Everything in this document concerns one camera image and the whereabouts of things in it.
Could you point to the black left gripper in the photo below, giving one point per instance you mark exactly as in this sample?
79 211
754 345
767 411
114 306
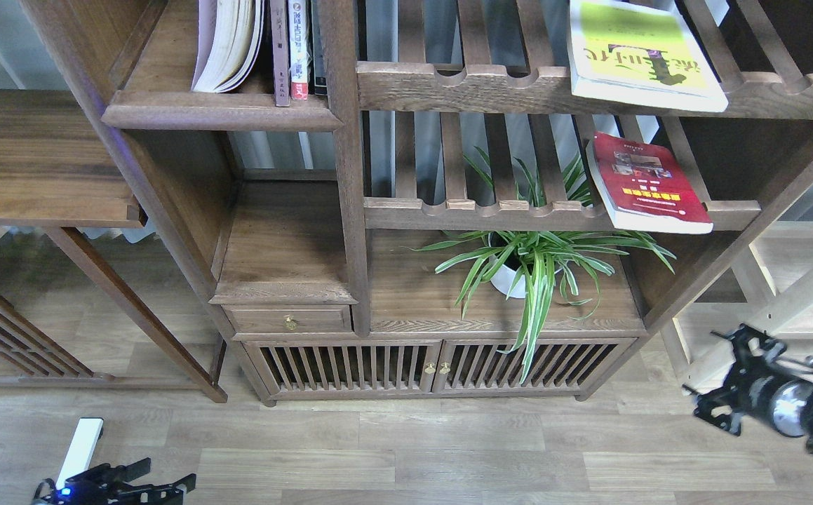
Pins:
98 485

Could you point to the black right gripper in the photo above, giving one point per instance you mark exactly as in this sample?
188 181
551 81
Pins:
756 385

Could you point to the yellow green cover book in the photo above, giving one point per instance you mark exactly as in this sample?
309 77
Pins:
640 56

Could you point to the pale lavender cover book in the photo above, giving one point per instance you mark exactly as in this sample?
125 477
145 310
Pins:
229 35

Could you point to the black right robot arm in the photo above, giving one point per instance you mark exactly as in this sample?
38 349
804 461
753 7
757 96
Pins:
805 373

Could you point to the light wooden shelf unit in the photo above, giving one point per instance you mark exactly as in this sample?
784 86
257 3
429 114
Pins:
768 286

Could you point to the white metal bar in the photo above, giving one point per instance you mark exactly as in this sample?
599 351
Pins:
87 433

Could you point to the red cover book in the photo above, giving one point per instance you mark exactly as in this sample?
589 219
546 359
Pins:
643 188

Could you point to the brass drawer knob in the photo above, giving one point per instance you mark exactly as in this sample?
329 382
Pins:
290 323

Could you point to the green spider plant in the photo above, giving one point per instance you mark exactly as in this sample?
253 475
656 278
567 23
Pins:
547 263

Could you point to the white plant pot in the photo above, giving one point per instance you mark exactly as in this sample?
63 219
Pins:
509 280

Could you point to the dark wooden side table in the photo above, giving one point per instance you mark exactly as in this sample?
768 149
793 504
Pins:
55 174

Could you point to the dark wooden bookshelf cabinet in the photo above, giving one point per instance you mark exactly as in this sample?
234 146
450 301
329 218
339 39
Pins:
439 116

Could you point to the dark upright book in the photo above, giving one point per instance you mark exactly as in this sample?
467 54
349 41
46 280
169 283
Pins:
318 72

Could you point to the maroon upright book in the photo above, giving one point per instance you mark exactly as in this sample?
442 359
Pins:
278 20

